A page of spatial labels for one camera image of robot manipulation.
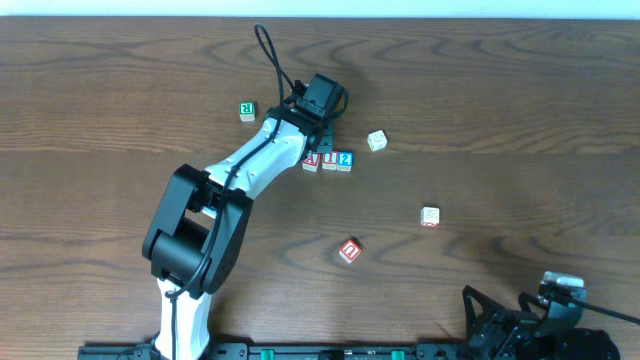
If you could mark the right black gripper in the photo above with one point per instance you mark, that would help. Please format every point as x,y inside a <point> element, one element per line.
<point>500,321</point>

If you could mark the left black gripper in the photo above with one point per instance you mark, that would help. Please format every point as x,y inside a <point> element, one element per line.
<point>325,142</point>

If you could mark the red letter I block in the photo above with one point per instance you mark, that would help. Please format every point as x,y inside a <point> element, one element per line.
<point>330,160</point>

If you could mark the red letter A block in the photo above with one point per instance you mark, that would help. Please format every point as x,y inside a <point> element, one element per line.
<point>311,162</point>

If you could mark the blue number 2 block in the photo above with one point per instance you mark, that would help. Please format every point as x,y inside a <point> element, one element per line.
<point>345,161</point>

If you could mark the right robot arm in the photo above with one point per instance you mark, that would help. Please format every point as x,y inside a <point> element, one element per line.
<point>578,343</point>

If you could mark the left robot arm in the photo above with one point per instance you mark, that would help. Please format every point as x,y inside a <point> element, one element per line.
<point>196,234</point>

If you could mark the plain white wooden block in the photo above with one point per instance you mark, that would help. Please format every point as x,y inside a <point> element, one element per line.
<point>377,140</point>

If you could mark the green letter R block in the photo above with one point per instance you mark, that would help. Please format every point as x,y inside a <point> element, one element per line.
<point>247,112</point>

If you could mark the red letter U block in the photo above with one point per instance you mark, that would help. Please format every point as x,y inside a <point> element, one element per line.
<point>349,251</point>

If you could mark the white block red bottom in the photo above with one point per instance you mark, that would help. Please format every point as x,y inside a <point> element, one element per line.
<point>430,217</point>

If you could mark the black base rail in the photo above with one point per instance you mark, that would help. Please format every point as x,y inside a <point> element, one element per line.
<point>241,351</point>

